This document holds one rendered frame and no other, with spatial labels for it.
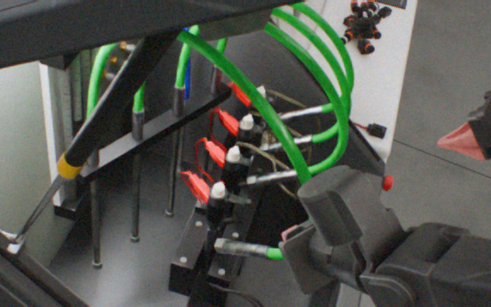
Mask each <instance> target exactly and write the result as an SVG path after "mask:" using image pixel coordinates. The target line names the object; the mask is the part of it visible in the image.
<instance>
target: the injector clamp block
mask: <svg viewBox="0 0 491 307"><path fill-rule="evenodd" d="M269 172H274V168H272V164H271V160H270V159H268V158H266V157H265V156H262V155H258V156H256V157H253V159H252V162H251V165H250V167H249V170H248V172H247V175H246V178H245V179H247V178H248V177H250V176H256V175H259V176H260V175H264V174H268V173H269ZM267 188H268V185H264V186H261V187H259V188H250V187H246V188H242V189H241V190H240V195H239V197H241V198H244V199H245V198H246V195H248V197H247V201H246V203H245V206H241V205H238V204H234V208H233V210H229V215H236V216H237V218H238V221H237V223H230V224H228V225H227V226H226V229H225V230H224V234H223V237H222V239H229V240H236V241H241V242H245V243H251V241H252V238H253V235H254V234H255V230H256V226H257V219H258V215H259V212H260V209H261V206H262V203H263V200H264V197H265V194H266V191H267ZM205 220H206V217H205V215H202V214H198V213H195V211H193V214H192V216H191V217H190V220H189V222H188V225H187V227H186V229H185V231H184V234H183V236H182V239H181V241H180V243H179V246H178V248H177V249H176V250H175V252H174V256H173V258H172V260H171V261H170V276H169V286H168V290H169V291H172V292H175V293H180V294H182V295H184V296H185V297H189V296H190V293H191V291H192V289H193V287H194V283H196V281H197V279H198V276H199V272H200V270H201V267H202V262H203V256H204V249H205V237H206V232H205V231H206V222H205ZM245 260H246V257H243V256H236V255H231V254H221V253H217V249H215V251H214V258H213V260H212V263H211V267H210V269H209V271H208V275H207V280H206V285H205V296H204V302H205V303H208V304H213V305H216V306H219V307H226V304H227V302H228V297H229V295H230V293H226V292H224V291H221V290H218V289H216V288H213V287H210V286H208V285H207V283H208V282H210V283H211V284H213V285H218V286H220V287H223V288H228V289H232V286H233V284H234V282H235V280H236V277H237V276H240V274H241V270H242V268H243V265H244V263H245Z"/></svg>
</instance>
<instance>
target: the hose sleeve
mask: <svg viewBox="0 0 491 307"><path fill-rule="evenodd" d="M269 248H273V247H272V246H266V245H260V244H252V243H245V242H241V241H236V240H227V241H226V242H225V243H224V247H223V249H224V251H225V253H227V254H231V255H236V256H243V257H248V258H257V259H262V260H271V259H269V258H268V256H267V253H268V249H269Z"/></svg>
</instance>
